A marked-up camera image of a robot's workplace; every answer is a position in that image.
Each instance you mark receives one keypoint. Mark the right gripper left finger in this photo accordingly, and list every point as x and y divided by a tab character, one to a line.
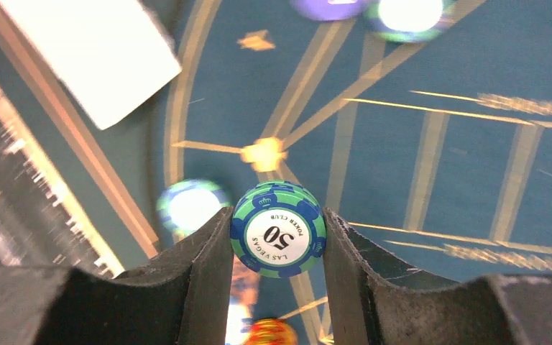
181	296

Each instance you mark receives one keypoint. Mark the blue playing card deck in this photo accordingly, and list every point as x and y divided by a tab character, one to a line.
112	55

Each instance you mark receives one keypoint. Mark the pink white poker chip stack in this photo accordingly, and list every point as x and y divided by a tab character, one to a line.
243	297

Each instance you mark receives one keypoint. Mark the green fifty chip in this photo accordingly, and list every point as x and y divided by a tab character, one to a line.
278	229

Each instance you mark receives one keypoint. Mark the green poker chip stack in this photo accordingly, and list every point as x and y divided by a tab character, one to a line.
184	207

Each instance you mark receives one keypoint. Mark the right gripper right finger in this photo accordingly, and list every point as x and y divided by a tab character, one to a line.
377	298

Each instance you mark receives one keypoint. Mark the orange red poker chip stack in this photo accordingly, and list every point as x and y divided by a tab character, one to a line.
271	331

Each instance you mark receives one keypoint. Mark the round blue poker mat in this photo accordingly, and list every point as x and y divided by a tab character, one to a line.
438	154

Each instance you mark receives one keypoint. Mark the purple small blind button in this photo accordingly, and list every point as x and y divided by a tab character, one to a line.
329	10

